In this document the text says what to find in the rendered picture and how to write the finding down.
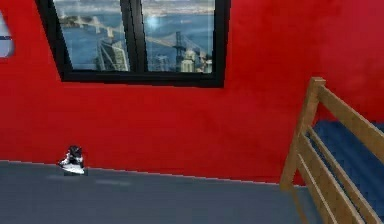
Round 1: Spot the black and white shoe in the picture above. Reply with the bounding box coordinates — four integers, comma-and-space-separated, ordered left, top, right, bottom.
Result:
57, 144, 86, 176

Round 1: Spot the wooden bed with blue mattress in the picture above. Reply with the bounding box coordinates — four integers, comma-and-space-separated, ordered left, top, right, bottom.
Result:
279, 76, 384, 224

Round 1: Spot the black framed window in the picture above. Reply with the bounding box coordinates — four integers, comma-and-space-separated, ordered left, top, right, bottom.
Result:
34, 0, 232, 89

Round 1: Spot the pale grey wall picture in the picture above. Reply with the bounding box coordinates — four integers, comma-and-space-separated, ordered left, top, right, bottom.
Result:
0, 10, 15, 59

